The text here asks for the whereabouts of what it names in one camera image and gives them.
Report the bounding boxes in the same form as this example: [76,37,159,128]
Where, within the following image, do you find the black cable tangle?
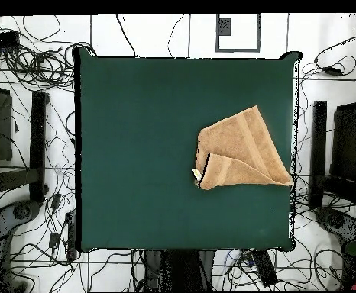
[0,14,96,92]

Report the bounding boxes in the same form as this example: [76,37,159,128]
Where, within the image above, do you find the black power adapter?
[50,193,63,212]
[320,66,345,76]
[48,233,62,250]

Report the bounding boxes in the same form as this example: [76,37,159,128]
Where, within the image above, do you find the black stand frame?
[308,100,356,209]
[0,90,50,203]

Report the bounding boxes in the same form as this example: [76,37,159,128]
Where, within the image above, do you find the dark green table cloth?
[73,47,301,253]

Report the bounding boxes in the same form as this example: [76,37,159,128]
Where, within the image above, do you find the black electronics device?
[0,30,21,50]

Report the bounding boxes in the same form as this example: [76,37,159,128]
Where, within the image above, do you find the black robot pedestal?
[142,249,214,293]

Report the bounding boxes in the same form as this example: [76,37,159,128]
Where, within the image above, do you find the grey chair base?
[0,199,43,245]
[314,206,356,243]

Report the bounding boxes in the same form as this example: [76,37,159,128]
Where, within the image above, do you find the black power strip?
[63,210,77,261]
[252,250,279,288]

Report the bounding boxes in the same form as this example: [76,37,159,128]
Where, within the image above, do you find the tan terry towel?
[191,105,294,191]

